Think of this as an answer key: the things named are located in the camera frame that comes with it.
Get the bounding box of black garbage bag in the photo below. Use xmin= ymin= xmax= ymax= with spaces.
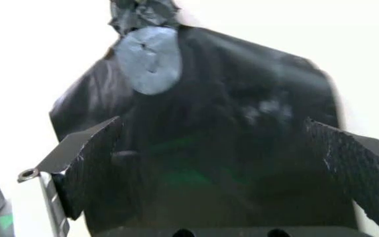
xmin=48 ymin=0 xmax=355 ymax=237

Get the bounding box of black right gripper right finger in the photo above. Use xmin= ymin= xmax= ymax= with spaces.
xmin=304 ymin=118 xmax=379 ymax=232

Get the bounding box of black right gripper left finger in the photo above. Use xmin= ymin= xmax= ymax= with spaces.
xmin=17 ymin=116 xmax=124 ymax=237

